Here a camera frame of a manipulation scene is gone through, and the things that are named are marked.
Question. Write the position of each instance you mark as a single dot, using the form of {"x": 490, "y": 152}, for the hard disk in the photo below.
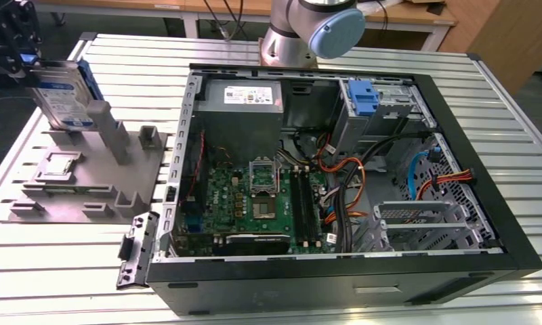
{"x": 63, "y": 101}

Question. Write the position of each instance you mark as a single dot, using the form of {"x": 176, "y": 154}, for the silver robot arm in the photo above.
{"x": 285, "y": 37}

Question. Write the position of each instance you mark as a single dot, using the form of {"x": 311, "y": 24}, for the silver CPU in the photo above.
{"x": 59, "y": 166}

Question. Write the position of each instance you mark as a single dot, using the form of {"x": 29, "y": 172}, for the green RAM stick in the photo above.
{"x": 65, "y": 191}

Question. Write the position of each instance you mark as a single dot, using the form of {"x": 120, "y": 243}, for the grey parts rack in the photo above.
{"x": 99, "y": 183}

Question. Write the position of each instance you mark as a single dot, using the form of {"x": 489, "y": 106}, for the grey power supply unit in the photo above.
{"x": 243, "y": 132}

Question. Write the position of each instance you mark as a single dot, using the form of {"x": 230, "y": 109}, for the green motherboard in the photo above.
{"x": 223, "y": 189}

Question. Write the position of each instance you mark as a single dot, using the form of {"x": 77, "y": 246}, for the CPU socket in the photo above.
{"x": 265, "y": 207}

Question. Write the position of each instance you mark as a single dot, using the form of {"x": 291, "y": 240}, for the tall metal drive cage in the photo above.
{"x": 350, "y": 132}

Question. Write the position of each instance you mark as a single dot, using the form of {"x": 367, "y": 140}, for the blue plastic drive latch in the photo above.
{"x": 363, "y": 98}

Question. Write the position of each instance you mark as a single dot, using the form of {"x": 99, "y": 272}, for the black RAM slot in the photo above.
{"x": 311, "y": 205}
{"x": 299, "y": 206}

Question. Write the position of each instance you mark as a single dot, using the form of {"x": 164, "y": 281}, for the black graphics card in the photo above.
{"x": 258, "y": 243}

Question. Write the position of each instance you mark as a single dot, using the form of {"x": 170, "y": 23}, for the black PC case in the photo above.
{"x": 298, "y": 287}

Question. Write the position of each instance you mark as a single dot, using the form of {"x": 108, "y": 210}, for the tall wooden cabinet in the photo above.
{"x": 514, "y": 50}

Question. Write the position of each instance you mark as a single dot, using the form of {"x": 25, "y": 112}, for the wooden desk white frame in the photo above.
{"x": 118, "y": 4}
{"x": 258, "y": 8}

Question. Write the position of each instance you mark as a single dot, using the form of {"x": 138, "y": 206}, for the grey card retention bracket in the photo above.
{"x": 138, "y": 243}

